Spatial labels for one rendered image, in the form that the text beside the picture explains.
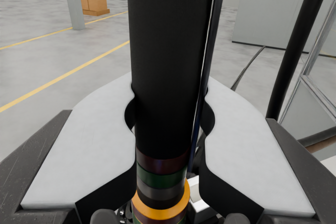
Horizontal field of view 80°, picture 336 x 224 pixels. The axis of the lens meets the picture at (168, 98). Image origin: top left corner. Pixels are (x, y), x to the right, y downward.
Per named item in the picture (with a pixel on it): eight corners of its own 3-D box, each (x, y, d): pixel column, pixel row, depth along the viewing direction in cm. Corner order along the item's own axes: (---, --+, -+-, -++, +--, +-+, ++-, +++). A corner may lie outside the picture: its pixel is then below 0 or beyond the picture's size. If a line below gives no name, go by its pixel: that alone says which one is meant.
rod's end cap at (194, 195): (198, 190, 20) (200, 177, 18) (209, 209, 18) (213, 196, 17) (179, 197, 19) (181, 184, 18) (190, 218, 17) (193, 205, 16)
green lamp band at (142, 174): (173, 141, 15) (174, 129, 15) (196, 177, 13) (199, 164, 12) (129, 154, 14) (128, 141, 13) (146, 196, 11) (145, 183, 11)
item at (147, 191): (172, 153, 16) (173, 142, 15) (194, 189, 13) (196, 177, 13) (130, 166, 15) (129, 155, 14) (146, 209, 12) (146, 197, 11)
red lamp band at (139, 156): (174, 128, 15) (175, 114, 14) (199, 163, 12) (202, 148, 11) (128, 140, 13) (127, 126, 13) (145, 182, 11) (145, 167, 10)
